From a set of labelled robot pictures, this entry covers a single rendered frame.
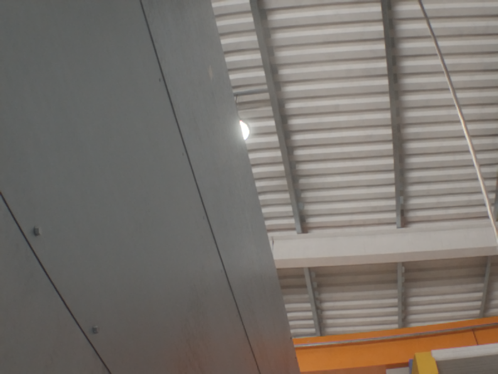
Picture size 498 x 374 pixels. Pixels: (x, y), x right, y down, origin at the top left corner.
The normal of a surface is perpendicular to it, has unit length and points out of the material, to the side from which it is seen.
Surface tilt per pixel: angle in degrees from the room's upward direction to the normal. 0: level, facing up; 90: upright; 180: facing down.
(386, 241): 90
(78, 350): 90
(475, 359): 180
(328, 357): 90
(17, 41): 90
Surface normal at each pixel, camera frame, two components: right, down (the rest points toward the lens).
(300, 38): -0.11, 0.68
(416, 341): -0.18, -0.73
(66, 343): 0.98, -0.10
